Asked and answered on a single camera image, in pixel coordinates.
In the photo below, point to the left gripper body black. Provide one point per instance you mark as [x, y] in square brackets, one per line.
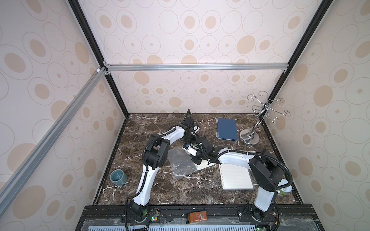
[191, 138]

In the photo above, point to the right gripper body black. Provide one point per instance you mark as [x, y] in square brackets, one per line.
[203, 149]

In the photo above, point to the small grid spiral notebook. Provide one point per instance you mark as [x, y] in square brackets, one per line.
[182, 165]

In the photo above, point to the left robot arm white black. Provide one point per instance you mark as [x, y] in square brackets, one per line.
[154, 157]

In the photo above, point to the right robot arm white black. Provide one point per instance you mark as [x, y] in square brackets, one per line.
[271, 175]

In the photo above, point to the blue spiral notebook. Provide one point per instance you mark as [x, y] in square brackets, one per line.
[227, 129]

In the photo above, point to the large lined spiral notebook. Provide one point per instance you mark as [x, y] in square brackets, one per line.
[235, 177]

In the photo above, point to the chrome hook stand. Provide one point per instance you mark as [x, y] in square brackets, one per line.
[265, 111]

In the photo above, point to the orange electronic module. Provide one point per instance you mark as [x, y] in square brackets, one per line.
[196, 217]

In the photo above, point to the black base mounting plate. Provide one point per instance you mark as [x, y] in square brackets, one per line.
[283, 217]

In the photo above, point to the teal ceramic cup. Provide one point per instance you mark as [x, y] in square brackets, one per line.
[118, 177]

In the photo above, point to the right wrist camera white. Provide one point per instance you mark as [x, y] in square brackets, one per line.
[191, 151]

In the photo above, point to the horizontal aluminium rail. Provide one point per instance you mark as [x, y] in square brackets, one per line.
[196, 67]

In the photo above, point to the diagonal aluminium rail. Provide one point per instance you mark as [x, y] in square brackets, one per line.
[27, 168]

